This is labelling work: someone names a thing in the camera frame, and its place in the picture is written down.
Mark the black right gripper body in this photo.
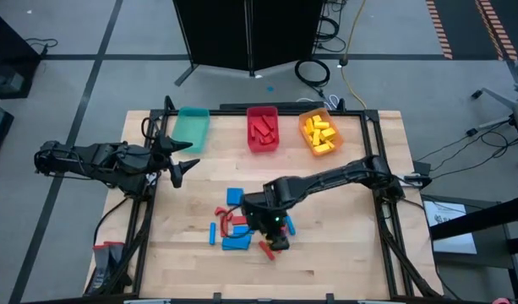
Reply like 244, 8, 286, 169
241, 190, 292, 241

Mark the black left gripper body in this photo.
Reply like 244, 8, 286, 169
145, 130, 184, 189

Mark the orange plastic bin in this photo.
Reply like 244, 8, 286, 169
298, 107, 345, 158

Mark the teal plastic bin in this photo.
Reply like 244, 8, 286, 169
171, 106, 211, 154

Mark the wide blue wooden block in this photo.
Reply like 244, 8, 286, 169
221, 235, 252, 252

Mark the red plastic bin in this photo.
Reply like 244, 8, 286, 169
246, 106, 281, 154

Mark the black flat bar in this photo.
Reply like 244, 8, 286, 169
219, 101, 325, 112

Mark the black partition panel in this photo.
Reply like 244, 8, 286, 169
172, 0, 326, 88

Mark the black power box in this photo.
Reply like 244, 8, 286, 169
412, 160, 433, 177

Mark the white sheet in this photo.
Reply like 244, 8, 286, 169
422, 199, 478, 255

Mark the black cabinet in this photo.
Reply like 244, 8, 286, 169
0, 8, 43, 101

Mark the black beam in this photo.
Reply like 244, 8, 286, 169
428, 193, 518, 242

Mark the black aluminium table frame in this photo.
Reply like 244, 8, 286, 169
83, 95, 444, 301

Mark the white cable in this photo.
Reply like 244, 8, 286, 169
295, 94, 341, 111

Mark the coiled black cable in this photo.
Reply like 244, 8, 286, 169
293, 58, 331, 88

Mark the thin black floor cable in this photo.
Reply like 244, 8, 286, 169
24, 37, 59, 57

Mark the black cable bundle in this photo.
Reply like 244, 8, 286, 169
314, 0, 347, 54

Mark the yellow floor cable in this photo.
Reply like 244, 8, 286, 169
340, 0, 368, 110

